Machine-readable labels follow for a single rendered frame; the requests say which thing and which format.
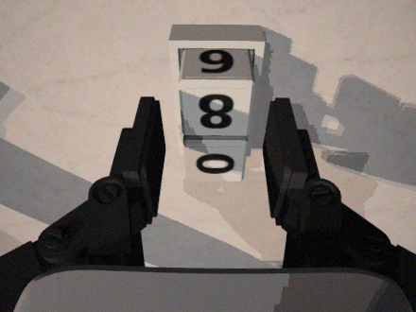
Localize white digit cube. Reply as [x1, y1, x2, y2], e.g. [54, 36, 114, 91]
[183, 135, 249, 182]
[179, 48, 255, 136]

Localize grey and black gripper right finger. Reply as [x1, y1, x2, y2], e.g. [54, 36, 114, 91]
[263, 97, 416, 312]

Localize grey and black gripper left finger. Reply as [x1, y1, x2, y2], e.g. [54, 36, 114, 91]
[0, 96, 165, 312]

